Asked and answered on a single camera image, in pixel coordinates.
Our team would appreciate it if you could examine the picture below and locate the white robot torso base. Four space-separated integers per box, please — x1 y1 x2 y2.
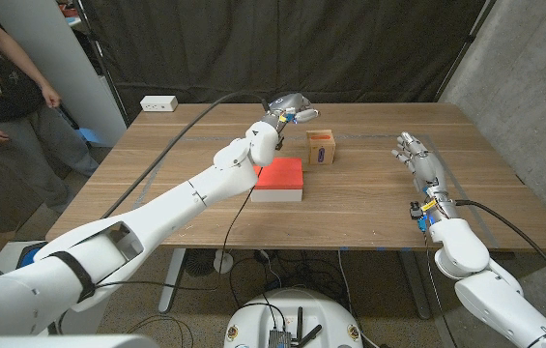
223 288 364 348

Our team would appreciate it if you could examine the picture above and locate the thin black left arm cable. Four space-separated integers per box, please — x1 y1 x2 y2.
93 166 264 293

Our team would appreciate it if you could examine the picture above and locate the red box with white base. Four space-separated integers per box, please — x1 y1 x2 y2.
250 157 304 203

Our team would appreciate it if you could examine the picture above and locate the wooden box with coin slots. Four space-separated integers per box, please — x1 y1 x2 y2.
305 129 337 166

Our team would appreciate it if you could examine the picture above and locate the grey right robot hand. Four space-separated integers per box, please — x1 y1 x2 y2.
390 130 460 234

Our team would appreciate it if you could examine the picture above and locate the white table leg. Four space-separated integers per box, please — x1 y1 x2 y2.
158 247 187 314

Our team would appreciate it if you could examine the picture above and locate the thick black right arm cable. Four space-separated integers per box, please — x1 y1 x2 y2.
453 198 546 298

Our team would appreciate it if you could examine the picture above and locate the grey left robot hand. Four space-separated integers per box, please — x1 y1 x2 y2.
260 92 321 134

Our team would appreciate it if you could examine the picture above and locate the black floor cable tangle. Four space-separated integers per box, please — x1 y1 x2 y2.
227 248 351 310

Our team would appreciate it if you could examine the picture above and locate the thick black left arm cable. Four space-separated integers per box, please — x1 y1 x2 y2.
101 91 272 219

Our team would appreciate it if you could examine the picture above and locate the white power strip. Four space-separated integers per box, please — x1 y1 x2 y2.
139 95 179 113

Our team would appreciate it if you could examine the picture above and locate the grey radio module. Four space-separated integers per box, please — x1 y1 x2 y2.
268 330 293 348

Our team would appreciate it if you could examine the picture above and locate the black floor fan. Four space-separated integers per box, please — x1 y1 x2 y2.
184 248 216 278

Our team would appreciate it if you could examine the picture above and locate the black curtain backdrop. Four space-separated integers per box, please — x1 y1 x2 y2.
76 0 489 120

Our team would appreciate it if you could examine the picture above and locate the grey table leg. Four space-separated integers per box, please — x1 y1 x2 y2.
397 250 432 321

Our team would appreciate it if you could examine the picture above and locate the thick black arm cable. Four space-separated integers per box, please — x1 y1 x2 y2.
101 91 272 219
453 198 546 298

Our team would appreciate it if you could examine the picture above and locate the black stand pole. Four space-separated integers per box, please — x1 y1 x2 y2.
434 0 496 102
72 0 131 128

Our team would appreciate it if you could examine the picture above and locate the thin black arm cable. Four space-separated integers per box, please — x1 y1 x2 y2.
93 166 264 293
423 231 460 348

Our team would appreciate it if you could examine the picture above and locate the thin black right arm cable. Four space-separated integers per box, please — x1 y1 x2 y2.
423 231 460 348

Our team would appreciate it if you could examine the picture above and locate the white panel board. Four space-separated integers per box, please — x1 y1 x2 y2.
0 0 128 149

